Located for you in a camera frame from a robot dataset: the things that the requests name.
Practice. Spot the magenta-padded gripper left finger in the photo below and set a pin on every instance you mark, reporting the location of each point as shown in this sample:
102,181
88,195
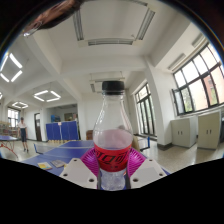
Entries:
78,173

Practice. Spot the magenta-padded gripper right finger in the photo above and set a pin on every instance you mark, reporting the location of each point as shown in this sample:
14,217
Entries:
148,173

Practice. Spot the clear red-labelled drink bottle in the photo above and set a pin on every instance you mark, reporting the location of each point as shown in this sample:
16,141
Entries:
112,133

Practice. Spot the grey booklet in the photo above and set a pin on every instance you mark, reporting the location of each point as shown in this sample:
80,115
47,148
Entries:
58,163

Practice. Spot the small yellow booklet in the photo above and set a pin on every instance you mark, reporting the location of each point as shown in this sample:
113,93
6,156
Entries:
44,165

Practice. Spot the brown armchair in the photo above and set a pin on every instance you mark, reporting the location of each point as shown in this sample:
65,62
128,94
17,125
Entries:
89,135

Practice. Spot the folded blue table tennis tables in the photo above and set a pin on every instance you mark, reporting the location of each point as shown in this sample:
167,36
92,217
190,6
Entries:
62,130

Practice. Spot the white cabinet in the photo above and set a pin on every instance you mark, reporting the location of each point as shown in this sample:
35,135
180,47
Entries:
209,130
184,131

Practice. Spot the dark door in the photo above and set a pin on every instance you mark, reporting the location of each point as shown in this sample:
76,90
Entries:
38,126

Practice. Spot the red-legged table tennis table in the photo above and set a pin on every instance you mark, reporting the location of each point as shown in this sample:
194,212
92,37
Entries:
7,138

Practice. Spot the group of ceiling lights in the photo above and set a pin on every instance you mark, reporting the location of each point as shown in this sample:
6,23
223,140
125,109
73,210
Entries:
46,95

